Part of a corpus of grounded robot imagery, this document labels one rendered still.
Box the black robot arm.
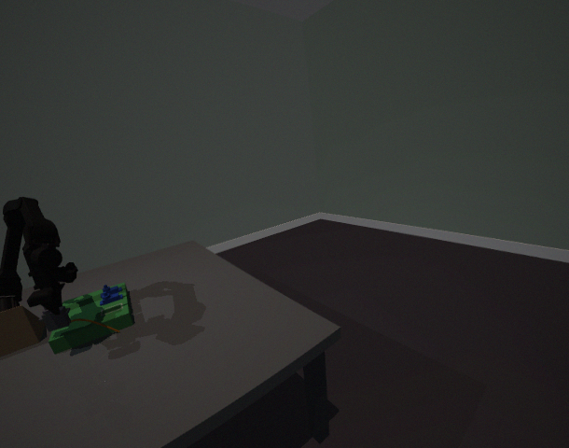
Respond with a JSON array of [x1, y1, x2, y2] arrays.
[[0, 197, 78, 312]]

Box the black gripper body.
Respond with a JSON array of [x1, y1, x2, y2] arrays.
[[27, 268, 60, 307]]

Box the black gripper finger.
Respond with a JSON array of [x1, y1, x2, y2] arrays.
[[55, 283, 65, 307], [41, 292, 61, 315]]

